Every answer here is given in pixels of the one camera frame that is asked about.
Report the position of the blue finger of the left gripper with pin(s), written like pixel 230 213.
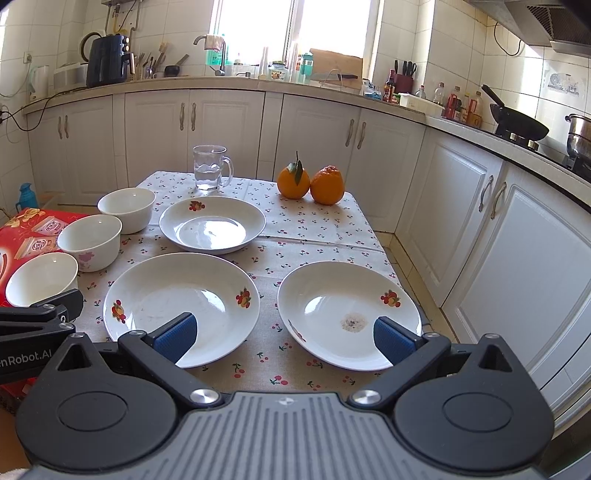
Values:
pixel 64 307

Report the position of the white kitchen cabinets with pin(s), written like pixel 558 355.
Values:
pixel 481 244

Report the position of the black frying pan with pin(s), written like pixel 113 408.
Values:
pixel 173 70

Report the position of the wooden cutting board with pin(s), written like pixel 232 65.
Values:
pixel 336 68

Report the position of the green dish soap bottle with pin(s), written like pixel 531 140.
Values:
pixel 213 58

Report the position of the bumpy orange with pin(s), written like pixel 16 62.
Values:
pixel 327 186

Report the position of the glass water mug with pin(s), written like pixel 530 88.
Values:
pixel 212 168

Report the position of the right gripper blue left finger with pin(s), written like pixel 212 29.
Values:
pixel 171 340

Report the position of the red drink carton box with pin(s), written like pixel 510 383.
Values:
pixel 30 233

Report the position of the teal thermos jug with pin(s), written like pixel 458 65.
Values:
pixel 27 198

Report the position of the white electric kettle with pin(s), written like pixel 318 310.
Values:
pixel 38 83

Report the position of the knife block with knives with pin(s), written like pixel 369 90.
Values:
pixel 404 72

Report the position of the black wok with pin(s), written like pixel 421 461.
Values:
pixel 510 121

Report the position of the kitchen faucet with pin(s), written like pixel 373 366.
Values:
pixel 215 48

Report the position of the steel pot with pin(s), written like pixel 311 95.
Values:
pixel 579 137

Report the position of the white floral bowl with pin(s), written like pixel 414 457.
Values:
pixel 44 276
pixel 94 241

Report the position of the range hood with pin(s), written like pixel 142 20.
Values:
pixel 562 25

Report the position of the orange with leaf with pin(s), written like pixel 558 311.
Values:
pixel 293 181

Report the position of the black air fryer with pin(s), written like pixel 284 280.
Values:
pixel 108 57

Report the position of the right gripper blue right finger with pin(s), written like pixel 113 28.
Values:
pixel 397 343

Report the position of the fruit plate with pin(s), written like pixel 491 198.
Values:
pixel 215 225
pixel 222 298
pixel 330 309

